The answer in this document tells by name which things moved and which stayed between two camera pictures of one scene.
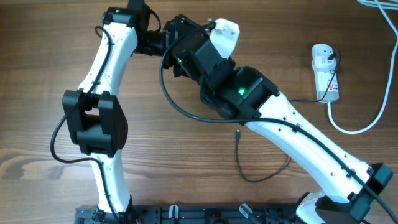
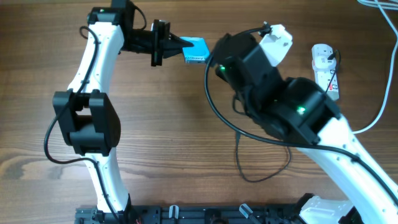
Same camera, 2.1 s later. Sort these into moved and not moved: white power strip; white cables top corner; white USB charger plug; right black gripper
Moved: right black gripper
Not moved: white USB charger plug; white cables top corner; white power strip
